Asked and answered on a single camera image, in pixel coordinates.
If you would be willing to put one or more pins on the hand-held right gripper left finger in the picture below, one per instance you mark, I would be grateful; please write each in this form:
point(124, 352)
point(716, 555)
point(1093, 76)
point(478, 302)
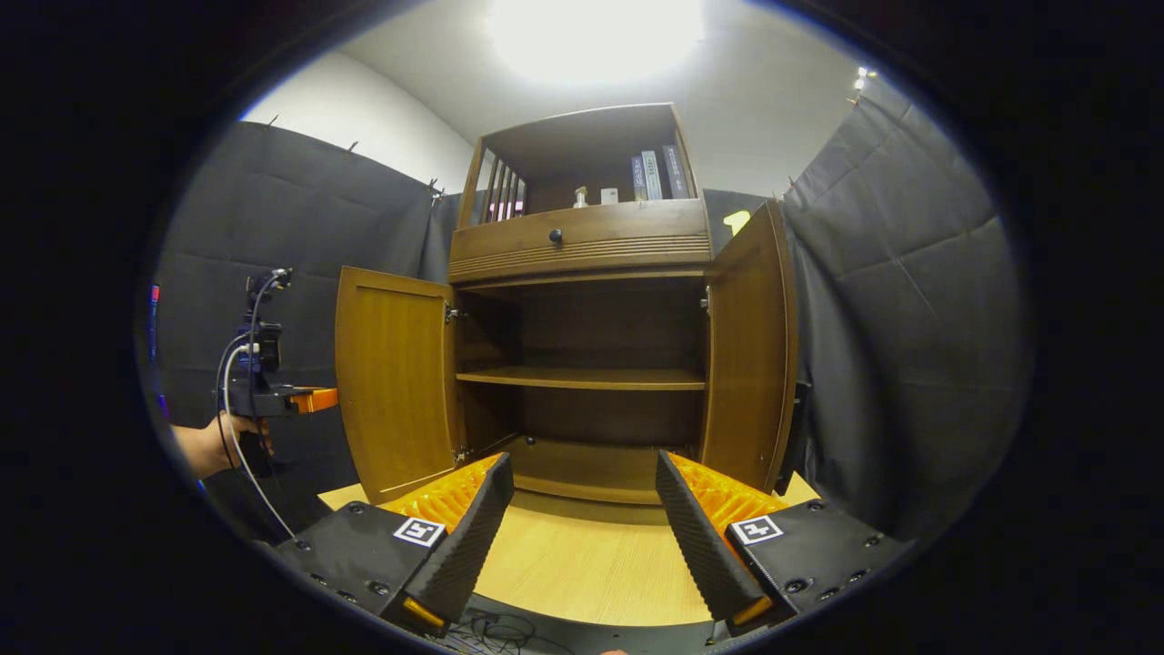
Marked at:
point(473, 546)

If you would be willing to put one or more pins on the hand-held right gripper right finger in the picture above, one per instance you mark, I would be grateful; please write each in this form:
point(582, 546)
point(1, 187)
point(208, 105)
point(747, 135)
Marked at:
point(700, 546)

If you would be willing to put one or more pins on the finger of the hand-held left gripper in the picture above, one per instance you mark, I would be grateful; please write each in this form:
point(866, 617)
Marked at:
point(316, 400)

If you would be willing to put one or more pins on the wooden shoe cabinet door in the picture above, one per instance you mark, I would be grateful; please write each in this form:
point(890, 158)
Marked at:
point(391, 373)
point(746, 346)

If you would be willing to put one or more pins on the wooden double-door shoe cabinet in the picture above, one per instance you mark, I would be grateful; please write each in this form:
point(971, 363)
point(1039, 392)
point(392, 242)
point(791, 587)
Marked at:
point(609, 318)

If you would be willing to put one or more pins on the wooden inner cabinet shelf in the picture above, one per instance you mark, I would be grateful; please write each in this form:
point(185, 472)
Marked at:
point(582, 377)

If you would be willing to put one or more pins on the dark blue upright book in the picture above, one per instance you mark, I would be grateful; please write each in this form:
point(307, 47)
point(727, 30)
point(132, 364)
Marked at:
point(638, 179)

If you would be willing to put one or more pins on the light grey upright book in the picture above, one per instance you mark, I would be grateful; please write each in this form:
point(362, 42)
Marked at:
point(652, 176)

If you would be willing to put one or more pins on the large ceiling light panel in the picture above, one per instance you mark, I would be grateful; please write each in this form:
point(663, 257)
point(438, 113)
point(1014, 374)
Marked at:
point(596, 36)

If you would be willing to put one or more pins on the small ceiling light panel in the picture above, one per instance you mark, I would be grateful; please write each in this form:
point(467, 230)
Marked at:
point(864, 78)

